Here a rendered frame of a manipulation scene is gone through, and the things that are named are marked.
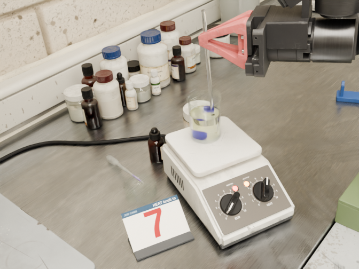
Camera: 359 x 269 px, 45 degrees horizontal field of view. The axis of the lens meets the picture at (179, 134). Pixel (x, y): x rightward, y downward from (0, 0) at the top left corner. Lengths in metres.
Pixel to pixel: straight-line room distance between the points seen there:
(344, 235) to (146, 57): 0.58
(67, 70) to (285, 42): 0.58
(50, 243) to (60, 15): 0.54
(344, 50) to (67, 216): 0.48
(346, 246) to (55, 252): 0.42
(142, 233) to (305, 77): 0.61
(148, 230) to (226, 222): 0.12
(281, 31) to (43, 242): 0.45
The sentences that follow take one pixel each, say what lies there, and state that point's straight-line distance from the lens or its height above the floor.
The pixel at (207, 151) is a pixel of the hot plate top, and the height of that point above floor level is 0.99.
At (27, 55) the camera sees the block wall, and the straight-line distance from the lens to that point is 1.00.
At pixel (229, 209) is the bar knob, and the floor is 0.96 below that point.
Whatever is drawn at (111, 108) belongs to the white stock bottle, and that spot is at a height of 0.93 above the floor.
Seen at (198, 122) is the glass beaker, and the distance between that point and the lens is 0.66.
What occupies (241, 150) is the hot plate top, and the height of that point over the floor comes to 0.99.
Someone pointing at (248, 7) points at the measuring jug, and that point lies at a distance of 1.28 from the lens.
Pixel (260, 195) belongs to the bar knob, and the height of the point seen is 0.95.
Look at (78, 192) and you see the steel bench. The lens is 0.77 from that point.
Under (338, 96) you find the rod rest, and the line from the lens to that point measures 0.99.
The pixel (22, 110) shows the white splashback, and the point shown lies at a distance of 0.97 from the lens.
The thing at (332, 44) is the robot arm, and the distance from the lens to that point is 0.57.
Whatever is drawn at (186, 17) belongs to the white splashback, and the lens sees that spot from 1.27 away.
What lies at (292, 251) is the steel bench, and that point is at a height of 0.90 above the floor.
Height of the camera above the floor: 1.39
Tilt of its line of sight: 34 degrees down
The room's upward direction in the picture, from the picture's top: 5 degrees counter-clockwise
